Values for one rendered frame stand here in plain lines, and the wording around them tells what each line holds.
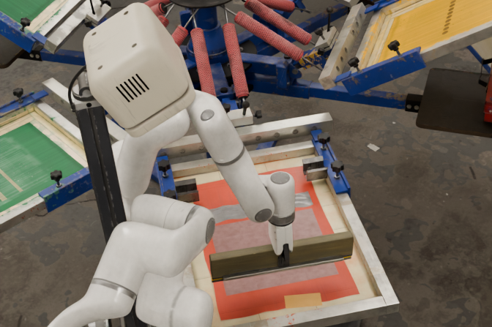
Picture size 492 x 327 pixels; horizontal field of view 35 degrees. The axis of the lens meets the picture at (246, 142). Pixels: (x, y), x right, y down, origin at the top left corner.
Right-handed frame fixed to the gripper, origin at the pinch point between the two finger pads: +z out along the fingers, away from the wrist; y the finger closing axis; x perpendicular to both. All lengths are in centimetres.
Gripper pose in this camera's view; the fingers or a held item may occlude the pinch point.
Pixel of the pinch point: (282, 256)
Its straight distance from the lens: 224.7
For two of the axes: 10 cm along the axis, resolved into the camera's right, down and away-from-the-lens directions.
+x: 9.8, -1.6, 1.3
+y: 2.0, 5.9, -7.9
